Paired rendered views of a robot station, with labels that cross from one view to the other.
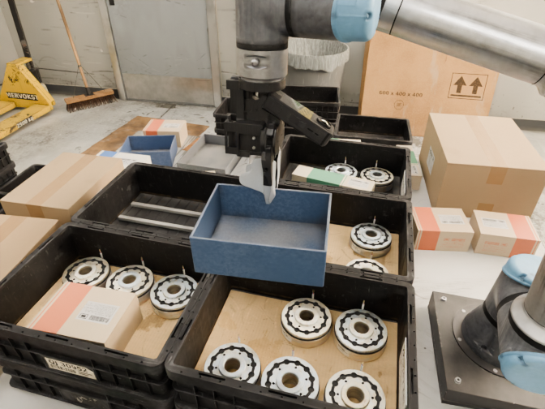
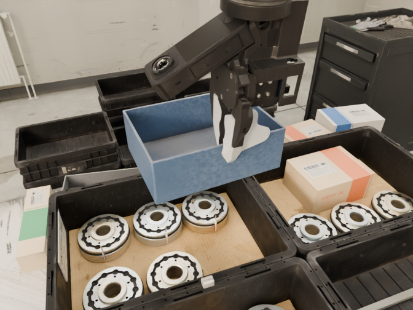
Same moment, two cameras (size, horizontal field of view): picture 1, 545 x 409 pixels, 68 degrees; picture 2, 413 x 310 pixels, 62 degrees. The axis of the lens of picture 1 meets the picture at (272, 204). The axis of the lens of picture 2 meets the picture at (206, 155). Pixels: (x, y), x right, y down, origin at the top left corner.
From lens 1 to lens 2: 0.92 m
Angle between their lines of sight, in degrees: 102
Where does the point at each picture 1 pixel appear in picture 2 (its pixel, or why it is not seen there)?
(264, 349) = (197, 244)
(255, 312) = not seen: hidden behind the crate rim
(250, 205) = (247, 159)
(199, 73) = not seen: outside the picture
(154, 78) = not seen: outside the picture
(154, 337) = (284, 209)
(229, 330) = (238, 242)
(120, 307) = (310, 178)
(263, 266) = (177, 121)
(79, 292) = (352, 172)
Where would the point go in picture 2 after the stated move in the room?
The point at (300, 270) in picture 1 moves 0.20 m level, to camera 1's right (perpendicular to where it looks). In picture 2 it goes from (147, 128) to (15, 170)
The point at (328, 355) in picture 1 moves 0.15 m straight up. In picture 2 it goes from (141, 268) to (130, 213)
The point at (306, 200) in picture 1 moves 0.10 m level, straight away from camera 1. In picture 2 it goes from (182, 165) to (222, 214)
